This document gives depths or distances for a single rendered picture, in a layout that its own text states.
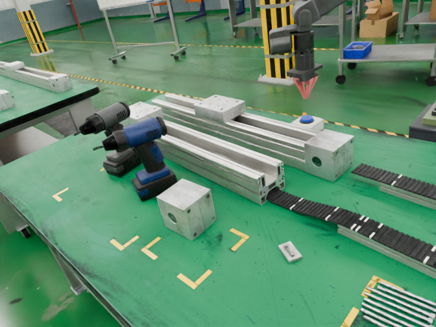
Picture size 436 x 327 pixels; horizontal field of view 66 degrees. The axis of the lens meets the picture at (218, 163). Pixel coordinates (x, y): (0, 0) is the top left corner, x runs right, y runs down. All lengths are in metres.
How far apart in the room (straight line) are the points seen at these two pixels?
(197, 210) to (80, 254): 0.31
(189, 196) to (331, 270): 0.35
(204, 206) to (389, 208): 0.43
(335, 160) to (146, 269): 0.54
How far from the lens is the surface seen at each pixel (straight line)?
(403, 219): 0.86
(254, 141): 1.08
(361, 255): 0.76
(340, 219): 0.79
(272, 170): 0.90
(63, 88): 2.47
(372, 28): 5.88
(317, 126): 1.14
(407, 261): 0.76
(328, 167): 0.94
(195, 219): 0.80
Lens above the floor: 1.33
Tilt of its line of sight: 30 degrees down
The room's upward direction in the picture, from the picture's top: 11 degrees counter-clockwise
